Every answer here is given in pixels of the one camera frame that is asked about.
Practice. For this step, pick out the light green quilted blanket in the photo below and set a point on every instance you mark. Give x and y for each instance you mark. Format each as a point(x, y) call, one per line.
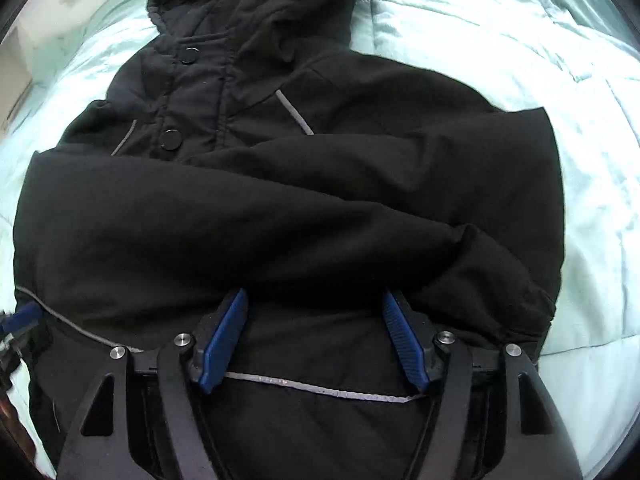
point(500, 50)

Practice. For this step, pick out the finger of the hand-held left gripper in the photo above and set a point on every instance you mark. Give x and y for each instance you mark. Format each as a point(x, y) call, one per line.
point(20, 317)

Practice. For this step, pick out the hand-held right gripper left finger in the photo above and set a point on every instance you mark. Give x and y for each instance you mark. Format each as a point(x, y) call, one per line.
point(225, 340)

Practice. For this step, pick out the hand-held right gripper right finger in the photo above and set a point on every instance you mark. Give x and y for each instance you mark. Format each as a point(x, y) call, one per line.
point(404, 340)

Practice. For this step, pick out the black hooded jacket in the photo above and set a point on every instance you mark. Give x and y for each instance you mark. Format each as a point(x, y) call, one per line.
point(300, 200)

